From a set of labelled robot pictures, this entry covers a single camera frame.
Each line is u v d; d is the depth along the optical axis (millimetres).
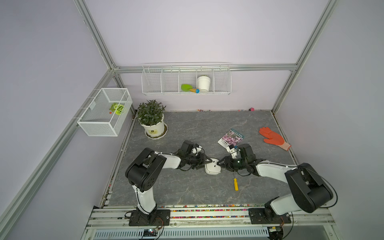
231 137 1038
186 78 988
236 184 826
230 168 785
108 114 830
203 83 913
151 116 918
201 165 825
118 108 818
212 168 860
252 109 1237
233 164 804
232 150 847
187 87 988
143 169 504
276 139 1056
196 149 806
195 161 819
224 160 823
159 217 738
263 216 732
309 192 440
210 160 883
